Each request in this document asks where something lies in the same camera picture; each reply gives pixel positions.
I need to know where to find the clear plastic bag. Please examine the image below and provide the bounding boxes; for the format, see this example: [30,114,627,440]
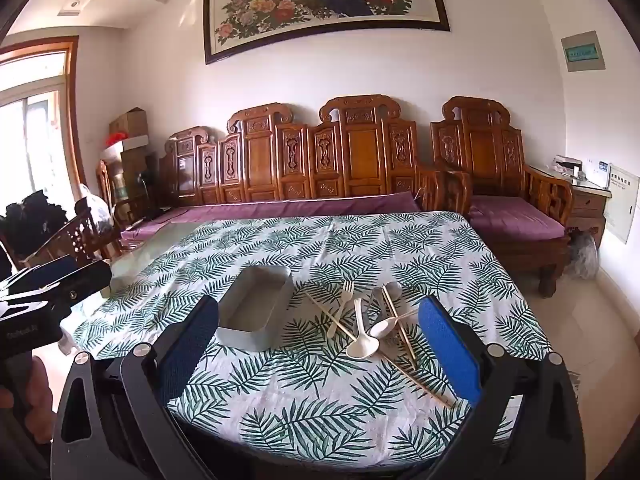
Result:
[74,185,115,237]

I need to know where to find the small white box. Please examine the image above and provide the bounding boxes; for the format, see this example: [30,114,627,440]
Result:
[584,159,612,188]

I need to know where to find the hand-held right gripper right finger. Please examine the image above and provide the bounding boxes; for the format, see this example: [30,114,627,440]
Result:
[417,296,586,480]

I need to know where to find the grey wall electrical box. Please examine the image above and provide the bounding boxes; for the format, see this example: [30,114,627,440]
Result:
[560,30,607,74]

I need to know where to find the framed peacock flower painting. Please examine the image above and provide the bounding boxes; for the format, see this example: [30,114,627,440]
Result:
[202,0,452,66]

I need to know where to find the black clothes pile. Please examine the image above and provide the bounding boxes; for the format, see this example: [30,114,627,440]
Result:
[0,189,69,256]

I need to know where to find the light wooden chopstick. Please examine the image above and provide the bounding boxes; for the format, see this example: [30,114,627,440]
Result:
[386,287,418,362]
[374,348,455,408]
[304,292,358,345]

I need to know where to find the white wall panel door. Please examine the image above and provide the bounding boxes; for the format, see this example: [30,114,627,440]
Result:
[603,162,640,245]

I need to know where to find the white plastic fork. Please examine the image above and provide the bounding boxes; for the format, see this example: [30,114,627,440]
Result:
[326,280,356,336]

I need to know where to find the white plastic spoon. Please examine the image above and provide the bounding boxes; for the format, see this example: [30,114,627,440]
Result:
[369,309,420,339]
[346,298,374,360]

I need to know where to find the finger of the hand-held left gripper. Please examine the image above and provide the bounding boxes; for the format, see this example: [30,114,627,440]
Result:
[0,255,114,319]

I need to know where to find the purple sofa cushion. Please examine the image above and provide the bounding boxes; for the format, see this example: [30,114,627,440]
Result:
[121,191,422,242]

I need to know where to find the leaf print tablecloth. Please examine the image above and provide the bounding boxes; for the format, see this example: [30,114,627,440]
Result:
[72,210,553,461]

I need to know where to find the grey metal tray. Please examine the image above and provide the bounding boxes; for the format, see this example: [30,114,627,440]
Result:
[216,265,293,352]

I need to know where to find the person's left hand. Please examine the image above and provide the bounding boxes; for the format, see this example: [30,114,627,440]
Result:
[0,359,53,449]

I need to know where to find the carved wooden armchair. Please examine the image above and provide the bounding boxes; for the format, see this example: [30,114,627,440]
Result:
[430,96,574,297]
[96,159,166,233]

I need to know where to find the grey plastic bag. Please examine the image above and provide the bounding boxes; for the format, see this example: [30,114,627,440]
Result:
[567,230,600,279]

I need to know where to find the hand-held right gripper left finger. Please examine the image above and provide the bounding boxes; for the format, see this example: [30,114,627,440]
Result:
[50,295,221,480]

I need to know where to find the wooden chair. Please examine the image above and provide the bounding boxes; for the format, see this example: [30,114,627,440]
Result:
[20,207,111,267]

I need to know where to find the purple armchair cushion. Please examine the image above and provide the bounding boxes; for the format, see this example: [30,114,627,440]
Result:
[469,195,567,241]

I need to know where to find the wooden side table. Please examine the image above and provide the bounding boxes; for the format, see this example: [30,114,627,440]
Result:
[530,165,613,250]

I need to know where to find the wooden framed window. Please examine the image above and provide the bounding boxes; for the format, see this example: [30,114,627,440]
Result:
[0,35,87,211]

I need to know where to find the white device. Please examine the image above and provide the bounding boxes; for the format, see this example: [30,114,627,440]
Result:
[551,156,584,175]

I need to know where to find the carved wooden sofa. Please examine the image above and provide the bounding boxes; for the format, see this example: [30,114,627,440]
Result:
[159,95,443,211]

